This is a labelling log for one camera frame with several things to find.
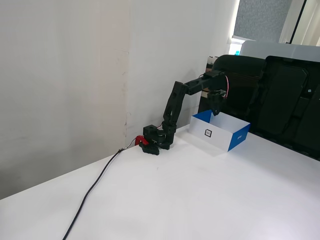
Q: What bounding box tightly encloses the white plastic panel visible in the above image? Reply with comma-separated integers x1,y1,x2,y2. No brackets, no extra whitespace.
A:
239,40,320,63

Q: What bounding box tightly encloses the black power cable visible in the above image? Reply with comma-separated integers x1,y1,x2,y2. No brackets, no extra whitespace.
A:
62,139,138,240

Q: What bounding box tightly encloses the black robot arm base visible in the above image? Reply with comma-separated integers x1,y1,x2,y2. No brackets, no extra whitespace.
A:
142,124,166,156

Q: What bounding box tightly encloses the blue and white box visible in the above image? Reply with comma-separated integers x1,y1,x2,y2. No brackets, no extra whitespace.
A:
188,109,252,153

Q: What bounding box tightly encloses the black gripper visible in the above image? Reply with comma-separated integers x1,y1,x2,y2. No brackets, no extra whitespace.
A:
208,86,228,117

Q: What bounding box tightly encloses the white servo wire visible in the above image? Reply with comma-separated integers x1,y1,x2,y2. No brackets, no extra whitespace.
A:
223,74,231,99

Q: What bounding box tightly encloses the black plastic case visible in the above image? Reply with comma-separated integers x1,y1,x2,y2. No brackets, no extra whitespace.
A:
249,55,320,161

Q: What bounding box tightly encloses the red clamp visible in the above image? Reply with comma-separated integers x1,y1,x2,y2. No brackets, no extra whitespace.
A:
134,135,149,146

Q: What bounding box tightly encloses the dark window frame post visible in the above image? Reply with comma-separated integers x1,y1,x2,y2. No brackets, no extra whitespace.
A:
289,0,308,45

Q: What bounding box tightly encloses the black office chair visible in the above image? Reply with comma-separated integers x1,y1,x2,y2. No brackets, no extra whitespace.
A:
209,54,266,131

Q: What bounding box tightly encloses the brown cardboard box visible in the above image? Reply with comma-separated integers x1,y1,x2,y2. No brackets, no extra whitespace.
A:
201,56,218,100

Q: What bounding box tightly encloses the gray window blind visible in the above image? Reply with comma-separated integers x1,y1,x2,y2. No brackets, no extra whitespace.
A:
233,0,293,44

